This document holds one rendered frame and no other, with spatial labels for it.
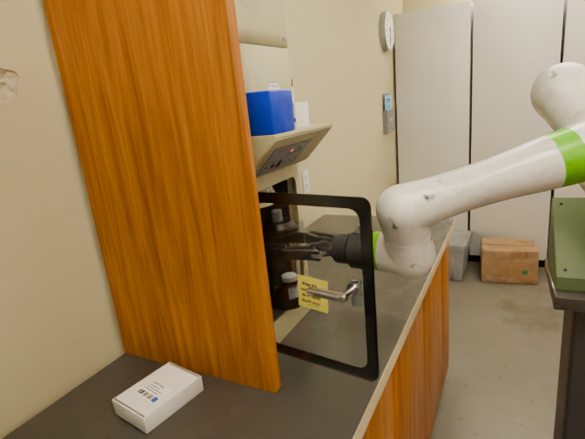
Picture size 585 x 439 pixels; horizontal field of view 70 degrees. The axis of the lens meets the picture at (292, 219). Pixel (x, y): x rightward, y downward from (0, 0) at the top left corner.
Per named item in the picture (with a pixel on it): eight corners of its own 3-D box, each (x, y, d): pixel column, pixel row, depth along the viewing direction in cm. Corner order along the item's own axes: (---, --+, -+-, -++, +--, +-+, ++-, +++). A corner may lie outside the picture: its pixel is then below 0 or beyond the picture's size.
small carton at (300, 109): (281, 128, 107) (279, 104, 105) (294, 126, 110) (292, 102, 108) (296, 127, 103) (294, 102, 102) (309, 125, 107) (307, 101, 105)
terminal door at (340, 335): (265, 346, 106) (245, 191, 95) (379, 382, 89) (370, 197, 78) (264, 347, 105) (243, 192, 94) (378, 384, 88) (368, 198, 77)
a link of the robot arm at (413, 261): (433, 291, 93) (442, 255, 100) (426, 250, 86) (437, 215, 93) (372, 283, 100) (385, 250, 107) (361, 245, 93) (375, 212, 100)
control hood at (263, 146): (234, 183, 94) (228, 138, 91) (299, 159, 122) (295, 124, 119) (279, 183, 89) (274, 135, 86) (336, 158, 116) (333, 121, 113)
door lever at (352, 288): (319, 287, 90) (318, 276, 89) (359, 295, 84) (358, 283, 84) (305, 298, 86) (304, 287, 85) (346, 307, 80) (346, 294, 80)
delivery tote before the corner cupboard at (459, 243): (392, 275, 375) (391, 240, 366) (405, 259, 410) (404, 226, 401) (465, 284, 345) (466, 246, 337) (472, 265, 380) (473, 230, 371)
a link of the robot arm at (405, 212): (563, 199, 85) (531, 172, 94) (568, 151, 78) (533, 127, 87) (389, 254, 88) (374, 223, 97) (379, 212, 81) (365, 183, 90)
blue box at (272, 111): (234, 137, 92) (228, 94, 90) (258, 132, 101) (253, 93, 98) (273, 135, 87) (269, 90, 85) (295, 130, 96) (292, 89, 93)
